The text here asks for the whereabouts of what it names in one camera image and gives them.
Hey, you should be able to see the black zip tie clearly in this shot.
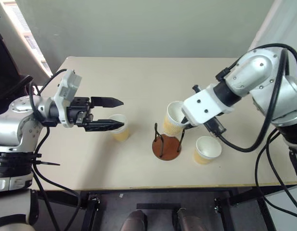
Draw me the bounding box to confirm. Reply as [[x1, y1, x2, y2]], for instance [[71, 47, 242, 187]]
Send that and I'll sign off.
[[32, 160, 61, 167]]

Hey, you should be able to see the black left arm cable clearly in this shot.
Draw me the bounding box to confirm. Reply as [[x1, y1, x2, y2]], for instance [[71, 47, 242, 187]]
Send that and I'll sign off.
[[28, 68, 82, 231]]

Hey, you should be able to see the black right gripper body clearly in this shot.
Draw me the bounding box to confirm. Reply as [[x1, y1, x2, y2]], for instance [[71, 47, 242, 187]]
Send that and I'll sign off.
[[203, 116, 228, 138]]

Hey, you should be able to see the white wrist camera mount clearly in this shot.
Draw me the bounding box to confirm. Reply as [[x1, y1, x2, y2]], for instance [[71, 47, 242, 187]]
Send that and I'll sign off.
[[181, 84, 234, 128], [52, 69, 82, 128]]

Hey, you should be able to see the black chair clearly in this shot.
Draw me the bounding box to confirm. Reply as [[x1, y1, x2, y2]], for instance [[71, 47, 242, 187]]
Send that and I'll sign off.
[[0, 28, 34, 100]]

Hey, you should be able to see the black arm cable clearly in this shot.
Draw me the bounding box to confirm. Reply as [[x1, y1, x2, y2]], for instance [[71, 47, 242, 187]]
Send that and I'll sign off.
[[255, 128, 297, 231], [28, 68, 82, 231]]

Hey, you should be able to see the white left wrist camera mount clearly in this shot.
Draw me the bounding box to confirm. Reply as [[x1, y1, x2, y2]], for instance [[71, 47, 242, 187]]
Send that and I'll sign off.
[[52, 69, 82, 128]]

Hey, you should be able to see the black metal table frame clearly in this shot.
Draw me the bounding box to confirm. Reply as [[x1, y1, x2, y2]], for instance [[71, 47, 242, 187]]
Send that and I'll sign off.
[[36, 187, 278, 231]]

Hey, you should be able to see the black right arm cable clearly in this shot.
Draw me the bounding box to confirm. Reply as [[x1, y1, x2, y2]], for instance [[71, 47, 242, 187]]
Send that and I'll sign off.
[[255, 128, 297, 231]]

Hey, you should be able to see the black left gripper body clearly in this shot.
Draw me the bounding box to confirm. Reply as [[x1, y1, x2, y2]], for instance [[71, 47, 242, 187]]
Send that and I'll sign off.
[[65, 96, 94, 128]]

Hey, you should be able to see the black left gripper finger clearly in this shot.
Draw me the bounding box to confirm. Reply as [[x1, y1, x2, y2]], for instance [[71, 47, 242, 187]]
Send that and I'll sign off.
[[90, 96, 124, 108], [84, 119, 125, 132]]

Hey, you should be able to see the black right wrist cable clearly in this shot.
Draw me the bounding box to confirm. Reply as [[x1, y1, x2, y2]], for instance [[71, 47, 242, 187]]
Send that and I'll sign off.
[[215, 43, 297, 153]]

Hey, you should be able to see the wire cup holder wooden base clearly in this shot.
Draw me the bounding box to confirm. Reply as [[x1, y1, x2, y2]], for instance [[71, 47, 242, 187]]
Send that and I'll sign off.
[[151, 122, 186, 161]]

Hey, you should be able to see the dark rounded robot foot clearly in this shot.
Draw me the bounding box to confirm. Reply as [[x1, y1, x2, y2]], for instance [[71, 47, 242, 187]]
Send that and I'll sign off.
[[120, 210, 148, 231], [171, 207, 207, 231]]

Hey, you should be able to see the yellow paper cup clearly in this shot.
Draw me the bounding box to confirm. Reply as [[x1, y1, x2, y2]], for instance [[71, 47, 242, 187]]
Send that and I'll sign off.
[[107, 114, 130, 142], [162, 101, 188, 137], [193, 136, 222, 166]]

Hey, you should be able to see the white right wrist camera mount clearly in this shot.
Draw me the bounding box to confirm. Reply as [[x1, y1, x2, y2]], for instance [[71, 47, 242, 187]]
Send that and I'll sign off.
[[181, 84, 234, 128]]

